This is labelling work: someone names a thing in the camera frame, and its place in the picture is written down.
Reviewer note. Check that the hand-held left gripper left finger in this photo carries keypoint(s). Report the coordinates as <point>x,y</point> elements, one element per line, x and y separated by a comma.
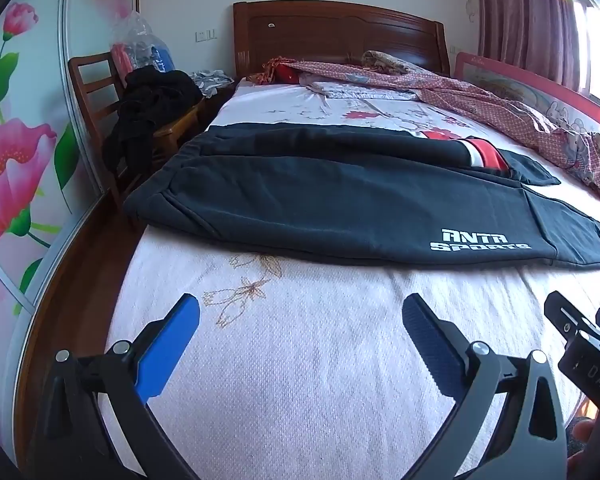
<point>170,340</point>

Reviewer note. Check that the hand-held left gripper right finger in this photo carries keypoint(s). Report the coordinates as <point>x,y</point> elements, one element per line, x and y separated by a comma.
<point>430,340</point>

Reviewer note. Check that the black sports pants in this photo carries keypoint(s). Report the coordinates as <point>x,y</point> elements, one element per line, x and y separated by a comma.
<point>330,200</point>

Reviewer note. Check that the person's right hand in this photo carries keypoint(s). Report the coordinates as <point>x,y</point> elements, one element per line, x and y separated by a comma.
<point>581,447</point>

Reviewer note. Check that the bed with white sheet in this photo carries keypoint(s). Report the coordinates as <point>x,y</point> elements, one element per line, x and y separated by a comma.
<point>305,360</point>

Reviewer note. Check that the black clothes pile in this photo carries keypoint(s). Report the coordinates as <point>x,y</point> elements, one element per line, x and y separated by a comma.
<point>145,105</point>

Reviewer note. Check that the dark wooden nightstand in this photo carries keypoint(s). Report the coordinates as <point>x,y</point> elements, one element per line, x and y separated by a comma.
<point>220,107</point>

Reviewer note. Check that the red patterned quilt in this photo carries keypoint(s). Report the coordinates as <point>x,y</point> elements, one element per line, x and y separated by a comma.
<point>480,95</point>

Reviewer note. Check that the grey floral pillowcase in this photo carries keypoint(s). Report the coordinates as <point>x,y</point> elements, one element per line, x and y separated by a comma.
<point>360,91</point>

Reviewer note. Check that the grey crumpled cloth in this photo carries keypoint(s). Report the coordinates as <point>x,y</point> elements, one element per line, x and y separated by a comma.
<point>212,82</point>

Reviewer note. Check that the flower print wardrobe door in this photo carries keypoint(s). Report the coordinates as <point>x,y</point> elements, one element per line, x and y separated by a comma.
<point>25,110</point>

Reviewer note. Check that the wooden chair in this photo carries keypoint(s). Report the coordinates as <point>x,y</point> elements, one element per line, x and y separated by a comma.
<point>87,80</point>

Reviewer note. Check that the beige floral blanket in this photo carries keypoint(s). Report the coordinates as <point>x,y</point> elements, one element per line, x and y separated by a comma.
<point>390,60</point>

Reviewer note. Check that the red cloth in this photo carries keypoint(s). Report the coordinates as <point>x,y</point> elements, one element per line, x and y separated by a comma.
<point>286,72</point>

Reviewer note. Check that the clear plastic bag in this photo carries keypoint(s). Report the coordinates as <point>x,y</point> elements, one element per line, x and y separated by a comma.
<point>140,45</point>

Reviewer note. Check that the purple striped curtain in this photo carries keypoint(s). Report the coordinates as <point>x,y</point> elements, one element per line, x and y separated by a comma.
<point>520,10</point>

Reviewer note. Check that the wooden headboard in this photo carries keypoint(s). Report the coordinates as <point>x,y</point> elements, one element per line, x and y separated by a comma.
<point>340,35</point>

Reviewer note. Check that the pink bed guard rail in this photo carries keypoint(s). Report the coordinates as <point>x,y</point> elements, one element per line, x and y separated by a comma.
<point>505,80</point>

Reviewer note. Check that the white wall socket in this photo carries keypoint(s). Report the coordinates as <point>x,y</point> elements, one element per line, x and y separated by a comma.
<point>205,36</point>

